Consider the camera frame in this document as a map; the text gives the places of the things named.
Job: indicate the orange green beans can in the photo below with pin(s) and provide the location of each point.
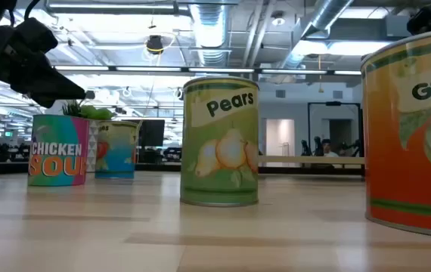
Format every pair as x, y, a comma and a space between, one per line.
412, 151

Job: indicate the white ceiling sensor dome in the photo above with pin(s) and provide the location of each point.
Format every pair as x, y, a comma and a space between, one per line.
278, 20

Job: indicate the triangle patterned succulent planter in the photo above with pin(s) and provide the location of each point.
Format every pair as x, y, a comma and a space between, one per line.
94, 112

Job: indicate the blue tomatoes can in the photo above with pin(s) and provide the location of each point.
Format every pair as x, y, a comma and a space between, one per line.
115, 151

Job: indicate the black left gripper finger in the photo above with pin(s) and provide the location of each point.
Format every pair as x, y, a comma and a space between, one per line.
43, 98
58, 85

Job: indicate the green pears can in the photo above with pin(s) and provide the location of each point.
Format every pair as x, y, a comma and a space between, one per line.
219, 151

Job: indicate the black aluminium rig frame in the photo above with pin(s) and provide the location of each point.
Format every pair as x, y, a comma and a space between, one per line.
7, 169

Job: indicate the long linear ceiling light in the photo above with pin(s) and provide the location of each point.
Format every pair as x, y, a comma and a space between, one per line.
219, 70

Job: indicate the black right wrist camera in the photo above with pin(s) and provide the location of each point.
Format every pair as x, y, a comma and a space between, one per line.
427, 19

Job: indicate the silver ventilation duct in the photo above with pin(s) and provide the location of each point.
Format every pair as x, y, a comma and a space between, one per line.
327, 13
209, 30

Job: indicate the black background station frame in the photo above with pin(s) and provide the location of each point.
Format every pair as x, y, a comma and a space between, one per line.
332, 103

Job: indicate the black background monitor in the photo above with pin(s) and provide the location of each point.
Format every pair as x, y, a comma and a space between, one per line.
151, 132

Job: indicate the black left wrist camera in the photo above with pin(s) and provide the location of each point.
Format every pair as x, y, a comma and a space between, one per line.
36, 36

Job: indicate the person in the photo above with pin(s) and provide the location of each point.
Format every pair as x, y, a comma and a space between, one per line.
327, 145

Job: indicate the green exit sign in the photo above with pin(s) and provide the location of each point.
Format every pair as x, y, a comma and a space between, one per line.
8, 133

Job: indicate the colourful chicken soup can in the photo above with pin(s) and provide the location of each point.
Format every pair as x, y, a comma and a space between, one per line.
58, 151

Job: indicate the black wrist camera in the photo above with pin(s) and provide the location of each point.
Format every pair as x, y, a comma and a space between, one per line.
36, 36
427, 19

